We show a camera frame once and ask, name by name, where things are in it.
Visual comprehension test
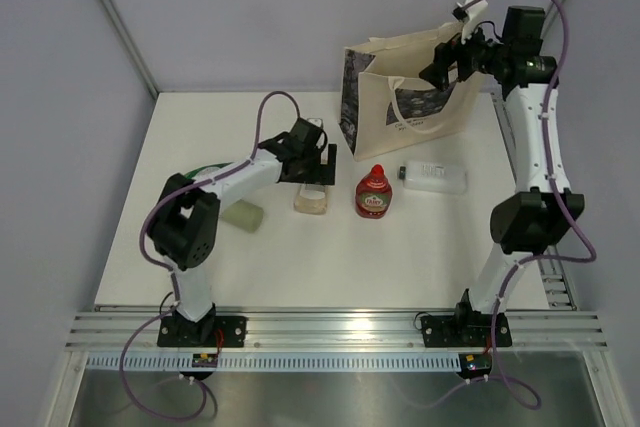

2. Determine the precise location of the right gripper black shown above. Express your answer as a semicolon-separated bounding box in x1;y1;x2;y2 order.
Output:
418;14;508;92

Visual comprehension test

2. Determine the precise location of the clear amber soap bottle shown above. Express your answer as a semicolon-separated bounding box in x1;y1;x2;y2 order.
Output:
294;184;330;215

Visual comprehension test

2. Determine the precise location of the green bottle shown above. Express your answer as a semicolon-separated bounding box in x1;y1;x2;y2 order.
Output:
185;163;228;179

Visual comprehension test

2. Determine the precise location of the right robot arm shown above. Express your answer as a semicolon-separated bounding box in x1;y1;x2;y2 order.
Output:
420;2;585;348

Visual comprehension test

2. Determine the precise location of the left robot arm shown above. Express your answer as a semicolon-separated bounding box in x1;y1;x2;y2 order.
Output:
140;118;337;348

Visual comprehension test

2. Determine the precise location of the canvas tote bag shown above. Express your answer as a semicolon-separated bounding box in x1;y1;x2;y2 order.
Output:
339;22;484;161

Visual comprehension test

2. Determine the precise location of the red Fairy dish soap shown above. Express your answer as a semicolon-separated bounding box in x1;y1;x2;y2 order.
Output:
354;164;393;219

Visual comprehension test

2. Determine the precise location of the pale green cylinder container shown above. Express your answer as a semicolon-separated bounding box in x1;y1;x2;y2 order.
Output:
220;200;264;233

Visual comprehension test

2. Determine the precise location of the clear flat bottle black cap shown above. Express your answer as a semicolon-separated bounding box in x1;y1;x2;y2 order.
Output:
398;160;467;195

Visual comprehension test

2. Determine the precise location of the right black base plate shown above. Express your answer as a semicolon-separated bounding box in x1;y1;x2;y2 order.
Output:
413;311;513;348

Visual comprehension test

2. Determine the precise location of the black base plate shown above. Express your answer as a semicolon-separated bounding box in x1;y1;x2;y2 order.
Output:
413;311;513;348
157;314;248;348

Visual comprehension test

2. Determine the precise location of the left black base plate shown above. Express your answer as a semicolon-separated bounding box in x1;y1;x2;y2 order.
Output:
157;314;248;348

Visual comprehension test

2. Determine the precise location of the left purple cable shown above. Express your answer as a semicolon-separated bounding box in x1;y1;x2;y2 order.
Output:
118;90;301;423

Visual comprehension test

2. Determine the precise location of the aluminium front rail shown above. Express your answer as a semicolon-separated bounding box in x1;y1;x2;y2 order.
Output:
64;310;608;352

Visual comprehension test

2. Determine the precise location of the white slotted cable duct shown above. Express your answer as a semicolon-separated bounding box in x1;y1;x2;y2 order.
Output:
86;351;461;373

